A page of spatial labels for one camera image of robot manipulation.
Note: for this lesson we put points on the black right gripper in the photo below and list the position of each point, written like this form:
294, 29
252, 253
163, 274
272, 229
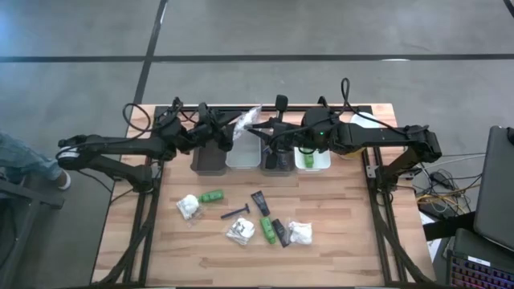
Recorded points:
287, 136

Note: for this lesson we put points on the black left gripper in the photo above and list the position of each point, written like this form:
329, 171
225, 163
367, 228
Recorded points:
209, 130

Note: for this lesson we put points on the clear bag of cotton swabs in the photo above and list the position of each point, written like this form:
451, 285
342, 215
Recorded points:
241, 230
247, 120

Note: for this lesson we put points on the dark toiletry tube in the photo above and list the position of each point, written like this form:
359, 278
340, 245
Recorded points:
271, 161
280, 233
261, 204

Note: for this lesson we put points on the green travel bottle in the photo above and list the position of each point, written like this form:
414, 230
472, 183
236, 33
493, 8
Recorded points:
308, 159
213, 196
268, 230

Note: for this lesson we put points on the clear bag of cotton balls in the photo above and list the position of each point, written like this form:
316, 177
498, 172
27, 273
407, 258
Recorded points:
188, 205
301, 233

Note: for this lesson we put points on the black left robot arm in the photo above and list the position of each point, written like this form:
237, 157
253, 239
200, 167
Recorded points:
120, 145

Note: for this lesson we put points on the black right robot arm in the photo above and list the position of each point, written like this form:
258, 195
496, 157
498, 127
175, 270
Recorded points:
381, 134

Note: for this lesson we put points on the light grey plastic bin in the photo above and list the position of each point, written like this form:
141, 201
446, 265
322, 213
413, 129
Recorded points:
243, 154

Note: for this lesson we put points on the dark grey plastic bin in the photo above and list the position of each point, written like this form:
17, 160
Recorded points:
277, 172
209, 162

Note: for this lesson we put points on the white plastic bin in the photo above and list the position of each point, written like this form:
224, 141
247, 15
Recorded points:
321, 160

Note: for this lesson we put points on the black power adapter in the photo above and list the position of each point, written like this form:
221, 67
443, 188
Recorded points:
441, 178

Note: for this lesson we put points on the person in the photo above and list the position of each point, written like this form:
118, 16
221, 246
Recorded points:
24, 160

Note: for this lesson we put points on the black metal stand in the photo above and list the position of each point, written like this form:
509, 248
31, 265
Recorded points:
24, 194

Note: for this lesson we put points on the dark equipment case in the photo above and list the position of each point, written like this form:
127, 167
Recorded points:
470, 243

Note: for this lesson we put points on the grey laptop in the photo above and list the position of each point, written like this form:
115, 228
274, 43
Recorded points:
496, 188

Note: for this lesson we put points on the backlit rainbow keyboard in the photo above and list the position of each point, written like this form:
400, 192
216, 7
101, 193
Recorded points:
478, 277

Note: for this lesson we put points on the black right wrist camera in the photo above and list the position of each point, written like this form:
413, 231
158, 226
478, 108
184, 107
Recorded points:
281, 102

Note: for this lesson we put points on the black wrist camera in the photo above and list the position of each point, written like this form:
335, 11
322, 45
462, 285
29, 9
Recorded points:
203, 110
281, 102

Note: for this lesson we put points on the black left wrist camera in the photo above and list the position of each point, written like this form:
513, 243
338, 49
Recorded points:
203, 110

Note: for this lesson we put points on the grey metal bracket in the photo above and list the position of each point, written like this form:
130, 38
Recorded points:
371, 171

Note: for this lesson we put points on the black aluminium table frame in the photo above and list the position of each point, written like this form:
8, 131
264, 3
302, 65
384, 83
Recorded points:
147, 249

